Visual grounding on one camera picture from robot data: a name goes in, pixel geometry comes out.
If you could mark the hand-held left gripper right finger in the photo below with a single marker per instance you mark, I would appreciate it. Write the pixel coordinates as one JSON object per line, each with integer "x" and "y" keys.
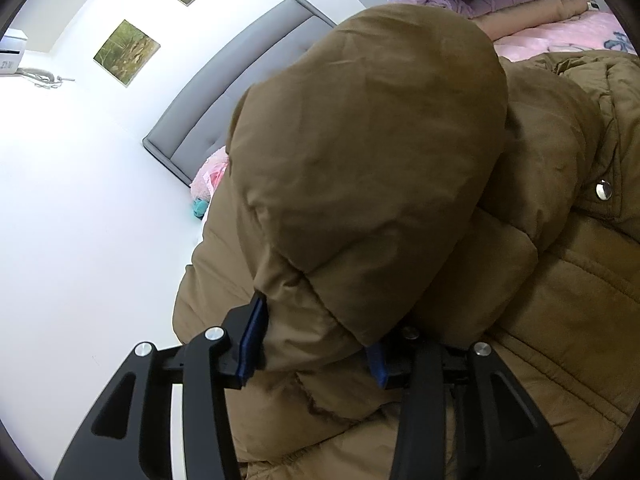
{"x": 377, "y": 366}

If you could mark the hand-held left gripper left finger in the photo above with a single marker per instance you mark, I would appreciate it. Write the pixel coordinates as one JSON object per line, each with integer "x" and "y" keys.
{"x": 255, "y": 330}

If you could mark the brown hooded puffer jacket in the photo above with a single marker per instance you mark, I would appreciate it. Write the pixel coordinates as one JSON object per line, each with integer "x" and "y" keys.
{"x": 375, "y": 160}

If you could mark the teal plush toy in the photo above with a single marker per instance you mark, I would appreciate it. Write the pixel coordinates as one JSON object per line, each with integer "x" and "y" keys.
{"x": 200, "y": 207}

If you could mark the pink plush toy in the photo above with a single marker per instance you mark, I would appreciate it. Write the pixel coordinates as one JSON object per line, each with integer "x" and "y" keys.
{"x": 210, "y": 175}

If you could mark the grey padded bed headboard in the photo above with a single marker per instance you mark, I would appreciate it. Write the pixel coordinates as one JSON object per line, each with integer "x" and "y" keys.
{"x": 215, "y": 110}

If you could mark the white air conditioner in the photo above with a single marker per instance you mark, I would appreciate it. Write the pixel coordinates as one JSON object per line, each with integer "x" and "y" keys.
{"x": 12, "y": 52}

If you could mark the beige folded blanket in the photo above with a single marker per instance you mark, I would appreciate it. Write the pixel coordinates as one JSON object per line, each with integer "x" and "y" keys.
{"x": 530, "y": 17}

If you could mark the pink printed blanket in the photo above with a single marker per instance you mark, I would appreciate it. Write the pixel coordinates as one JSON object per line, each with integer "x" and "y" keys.
{"x": 565, "y": 35}

